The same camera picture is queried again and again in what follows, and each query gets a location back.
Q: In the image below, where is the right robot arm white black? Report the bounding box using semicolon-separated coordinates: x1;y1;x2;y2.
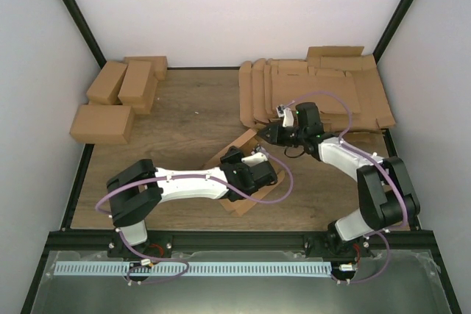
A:
258;102;420;257

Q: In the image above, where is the stack of flat cardboard blanks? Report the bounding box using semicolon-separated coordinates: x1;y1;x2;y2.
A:
238;46;395;132

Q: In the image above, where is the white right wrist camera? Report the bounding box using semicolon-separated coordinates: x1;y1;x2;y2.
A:
276;104;294;128

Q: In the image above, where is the folded cardboard box front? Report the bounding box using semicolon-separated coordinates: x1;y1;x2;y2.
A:
69;104;135;145

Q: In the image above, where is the light blue slotted cable duct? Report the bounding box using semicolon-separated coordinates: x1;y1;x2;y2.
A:
53;261;332;278

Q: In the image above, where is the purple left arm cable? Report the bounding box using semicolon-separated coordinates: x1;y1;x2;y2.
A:
94;154;294;263

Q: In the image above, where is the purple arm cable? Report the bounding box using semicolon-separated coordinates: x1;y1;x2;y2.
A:
285;91;410;285
94;154;294;263

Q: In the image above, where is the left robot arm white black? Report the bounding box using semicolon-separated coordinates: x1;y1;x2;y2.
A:
106;146;278;258

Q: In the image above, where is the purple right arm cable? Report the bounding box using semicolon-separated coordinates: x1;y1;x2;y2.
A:
285;91;410;285

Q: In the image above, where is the black aluminium frame rail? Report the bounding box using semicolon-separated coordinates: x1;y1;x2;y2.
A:
47;229;435;256

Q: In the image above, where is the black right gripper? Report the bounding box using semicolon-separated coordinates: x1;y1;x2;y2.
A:
258;124;307;149

